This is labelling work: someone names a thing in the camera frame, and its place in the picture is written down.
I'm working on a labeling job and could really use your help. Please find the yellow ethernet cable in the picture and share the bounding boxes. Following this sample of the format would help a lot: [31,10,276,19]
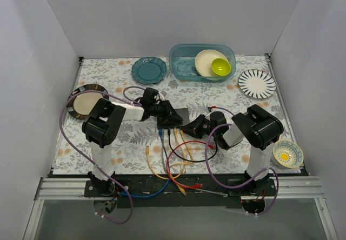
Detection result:
[145,146,189,197]
[179,131,195,162]
[167,128,194,180]

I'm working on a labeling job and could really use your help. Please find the black network switch box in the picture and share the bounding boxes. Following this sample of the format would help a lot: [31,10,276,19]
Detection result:
[157,108,190,129]

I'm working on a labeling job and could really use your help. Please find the blue ethernet cable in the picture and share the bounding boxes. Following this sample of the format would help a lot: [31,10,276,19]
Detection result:
[118,128,171,199]

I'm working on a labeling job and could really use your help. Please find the red ethernet cable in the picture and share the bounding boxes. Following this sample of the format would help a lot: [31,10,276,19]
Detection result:
[167,140,214,189]

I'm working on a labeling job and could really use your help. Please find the black ethernet cable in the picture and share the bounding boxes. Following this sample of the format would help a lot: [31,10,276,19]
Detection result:
[167,128,218,162]

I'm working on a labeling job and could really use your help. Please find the grey ethernet cable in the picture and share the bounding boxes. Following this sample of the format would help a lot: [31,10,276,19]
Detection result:
[159,130,228,196]

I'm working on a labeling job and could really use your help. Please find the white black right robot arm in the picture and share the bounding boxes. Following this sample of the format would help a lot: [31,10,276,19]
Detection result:
[181,104,284,195]

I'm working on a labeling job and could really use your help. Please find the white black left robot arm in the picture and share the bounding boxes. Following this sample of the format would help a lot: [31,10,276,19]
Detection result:
[82,88,183,197]

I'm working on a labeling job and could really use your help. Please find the floral patterned table mat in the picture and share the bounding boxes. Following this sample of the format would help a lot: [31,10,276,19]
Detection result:
[53,56,292,180]

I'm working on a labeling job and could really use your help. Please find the teal scalloped plate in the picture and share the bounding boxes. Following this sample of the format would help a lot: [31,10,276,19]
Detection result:
[131,57,167,85]

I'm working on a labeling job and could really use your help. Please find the blue transparent plastic tub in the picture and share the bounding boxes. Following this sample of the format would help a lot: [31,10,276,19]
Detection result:
[169,44,237,82]

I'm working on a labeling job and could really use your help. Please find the lime green bowl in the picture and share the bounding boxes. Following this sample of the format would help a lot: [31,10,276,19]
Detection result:
[211,58,231,76]

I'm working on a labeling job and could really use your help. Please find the cream plate in tub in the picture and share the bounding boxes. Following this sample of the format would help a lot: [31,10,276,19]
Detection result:
[195,49,228,81]

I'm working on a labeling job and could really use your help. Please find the white plate blue stripes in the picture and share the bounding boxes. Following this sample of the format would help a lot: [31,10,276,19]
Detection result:
[238,69,276,99]

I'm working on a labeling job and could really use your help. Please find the brown rimmed cream plate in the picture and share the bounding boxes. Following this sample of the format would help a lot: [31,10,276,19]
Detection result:
[66,84,109,120]

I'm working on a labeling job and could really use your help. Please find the yellow flower patterned bowl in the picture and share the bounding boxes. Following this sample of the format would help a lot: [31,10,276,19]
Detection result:
[272,139,304,169]

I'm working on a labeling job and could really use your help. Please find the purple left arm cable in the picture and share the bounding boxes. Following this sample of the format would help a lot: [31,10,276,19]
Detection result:
[58,85,144,224]

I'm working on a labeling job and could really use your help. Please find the loose yellow ethernet cable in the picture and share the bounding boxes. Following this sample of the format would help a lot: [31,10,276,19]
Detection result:
[145,146,189,197]

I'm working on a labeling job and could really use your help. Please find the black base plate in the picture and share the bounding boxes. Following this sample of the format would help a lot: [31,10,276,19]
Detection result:
[83,169,282,208]

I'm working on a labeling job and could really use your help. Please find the aluminium frame rail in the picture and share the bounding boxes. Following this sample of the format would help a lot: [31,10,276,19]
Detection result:
[23,177,88,239]

